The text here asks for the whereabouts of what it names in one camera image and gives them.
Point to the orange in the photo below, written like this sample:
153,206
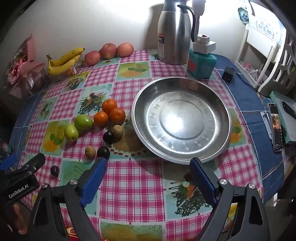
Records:
117,115
101,118
109,105

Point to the blue tablecloth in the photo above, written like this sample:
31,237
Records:
245,99

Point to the black oval remote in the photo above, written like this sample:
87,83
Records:
286,109

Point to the black smartphone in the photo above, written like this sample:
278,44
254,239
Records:
276,129

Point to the yellow banana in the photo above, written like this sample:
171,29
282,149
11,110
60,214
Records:
61,67
67,56

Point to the stainless steel thermos jug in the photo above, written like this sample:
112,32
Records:
173,34

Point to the white power adapter plug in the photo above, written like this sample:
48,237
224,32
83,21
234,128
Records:
203,46

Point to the clear plastic fruit container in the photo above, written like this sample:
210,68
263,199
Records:
70,72

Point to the person's left hand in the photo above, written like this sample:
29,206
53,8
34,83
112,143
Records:
20,220

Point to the white shelf rack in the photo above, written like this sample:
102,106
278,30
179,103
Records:
266,44

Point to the tan lumpy kiwi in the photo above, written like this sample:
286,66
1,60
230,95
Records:
118,131

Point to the round blue badge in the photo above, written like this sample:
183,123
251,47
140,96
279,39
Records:
267,102

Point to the dark brown kiwi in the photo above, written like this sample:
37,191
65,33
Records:
90,151

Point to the pink flower bouquet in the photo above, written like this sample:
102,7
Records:
23,67

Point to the round teal ornament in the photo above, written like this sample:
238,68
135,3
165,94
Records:
243,15

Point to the stainless steel basin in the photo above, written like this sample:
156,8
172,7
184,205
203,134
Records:
180,120

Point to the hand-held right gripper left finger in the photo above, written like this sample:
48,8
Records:
93,182

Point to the red apple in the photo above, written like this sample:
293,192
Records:
108,51
125,49
92,58

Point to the white phone stand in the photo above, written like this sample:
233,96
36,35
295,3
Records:
266,118

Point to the large green jujube fruit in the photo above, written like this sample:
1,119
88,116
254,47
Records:
83,122

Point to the plastic bag with red contents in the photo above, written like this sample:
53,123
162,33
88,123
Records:
248,68

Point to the pink checkered printed tablecloth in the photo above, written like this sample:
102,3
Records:
138,180

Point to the small dark purple plum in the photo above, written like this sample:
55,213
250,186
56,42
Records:
54,171

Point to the white printed board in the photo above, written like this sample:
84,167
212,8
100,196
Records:
266,27

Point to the teal square box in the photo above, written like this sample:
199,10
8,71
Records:
201,66

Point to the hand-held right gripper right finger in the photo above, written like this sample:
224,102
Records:
203,183

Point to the pale green cardboard box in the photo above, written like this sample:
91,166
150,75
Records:
290,132

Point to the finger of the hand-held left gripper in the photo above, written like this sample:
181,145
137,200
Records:
8,162
32,163

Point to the black power adapter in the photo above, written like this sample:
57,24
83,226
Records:
227,74

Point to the small green jujube fruit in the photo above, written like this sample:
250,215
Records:
70,132

